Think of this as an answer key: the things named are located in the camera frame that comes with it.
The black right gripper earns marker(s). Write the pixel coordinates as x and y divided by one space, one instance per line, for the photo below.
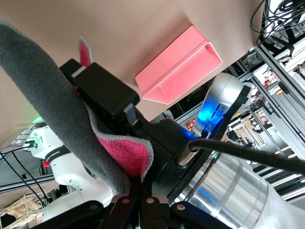
166 138

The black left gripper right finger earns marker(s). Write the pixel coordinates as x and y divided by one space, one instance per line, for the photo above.
148 188

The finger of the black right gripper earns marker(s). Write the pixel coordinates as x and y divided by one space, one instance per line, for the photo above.
104 90
70 68

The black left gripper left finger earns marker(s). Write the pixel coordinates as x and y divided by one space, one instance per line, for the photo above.
135 190

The grey and pink cloth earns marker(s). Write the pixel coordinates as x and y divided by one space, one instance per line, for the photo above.
47 95

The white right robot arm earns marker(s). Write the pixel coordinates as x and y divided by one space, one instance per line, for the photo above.
238 195

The pink plastic bin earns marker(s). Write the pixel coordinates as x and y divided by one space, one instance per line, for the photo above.
171 59

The aluminium extrusion rack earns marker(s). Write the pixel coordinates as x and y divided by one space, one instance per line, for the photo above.
274 95

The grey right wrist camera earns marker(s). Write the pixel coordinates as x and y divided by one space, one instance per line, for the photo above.
219 102

